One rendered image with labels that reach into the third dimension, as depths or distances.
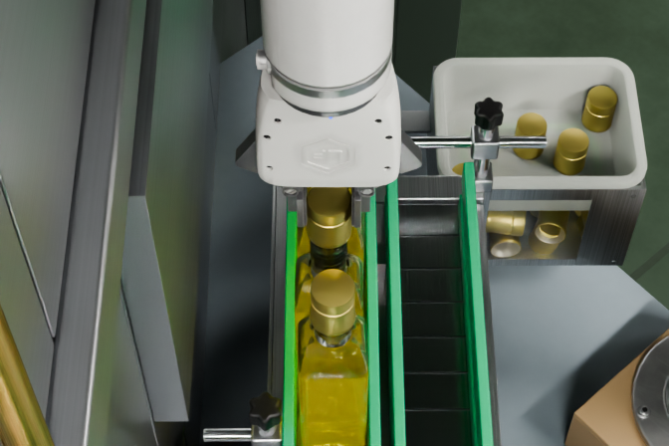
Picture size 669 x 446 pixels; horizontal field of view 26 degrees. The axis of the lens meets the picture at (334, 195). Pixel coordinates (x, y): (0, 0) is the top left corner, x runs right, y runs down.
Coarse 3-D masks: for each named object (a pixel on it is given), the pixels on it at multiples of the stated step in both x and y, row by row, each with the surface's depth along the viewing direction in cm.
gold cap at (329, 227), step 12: (312, 192) 109; (324, 192) 109; (336, 192) 109; (348, 192) 109; (312, 204) 109; (324, 204) 109; (336, 204) 109; (348, 204) 109; (312, 216) 109; (324, 216) 108; (336, 216) 108; (348, 216) 110; (312, 228) 110; (324, 228) 109; (336, 228) 110; (348, 228) 111; (312, 240) 112; (324, 240) 111; (336, 240) 111
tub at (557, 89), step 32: (448, 64) 162; (480, 64) 162; (512, 64) 162; (544, 64) 162; (576, 64) 162; (608, 64) 162; (448, 96) 165; (480, 96) 166; (512, 96) 166; (544, 96) 166; (576, 96) 166; (448, 128) 166; (512, 128) 166; (640, 128) 157; (448, 160) 163; (512, 160) 163; (544, 160) 163; (608, 160) 163; (640, 160) 154
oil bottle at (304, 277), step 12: (348, 252) 119; (300, 264) 119; (348, 264) 118; (360, 264) 119; (300, 276) 118; (312, 276) 117; (360, 276) 119; (300, 288) 117; (360, 288) 118; (300, 300) 117; (360, 300) 118; (300, 312) 118; (360, 312) 118
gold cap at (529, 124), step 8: (528, 112) 161; (520, 120) 161; (528, 120) 161; (536, 120) 161; (544, 120) 161; (520, 128) 160; (528, 128) 160; (536, 128) 160; (544, 128) 160; (520, 152) 163; (528, 152) 162; (536, 152) 162
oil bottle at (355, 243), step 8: (360, 224) 121; (304, 232) 120; (352, 232) 120; (360, 232) 121; (304, 240) 121; (352, 240) 120; (360, 240) 121; (304, 248) 121; (352, 248) 121; (360, 248) 121; (360, 256) 122
